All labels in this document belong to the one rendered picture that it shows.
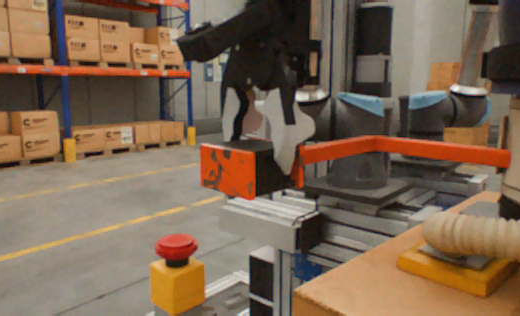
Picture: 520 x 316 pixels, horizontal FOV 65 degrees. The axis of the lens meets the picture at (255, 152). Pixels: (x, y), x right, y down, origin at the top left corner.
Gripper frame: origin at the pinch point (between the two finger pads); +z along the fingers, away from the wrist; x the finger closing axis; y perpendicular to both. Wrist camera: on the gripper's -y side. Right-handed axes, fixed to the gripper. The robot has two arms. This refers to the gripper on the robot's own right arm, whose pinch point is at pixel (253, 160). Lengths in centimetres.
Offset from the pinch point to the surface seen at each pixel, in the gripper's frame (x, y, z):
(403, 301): -15.7, 6.6, 13.3
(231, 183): -1.4, -4.5, 1.7
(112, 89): 846, 368, -2
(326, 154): -1.1, 12.2, 0.4
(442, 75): 309, 795, -37
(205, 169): 3.1, -4.6, 0.9
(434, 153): -10.3, 24.3, 0.3
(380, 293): -13.3, 6.4, 13.3
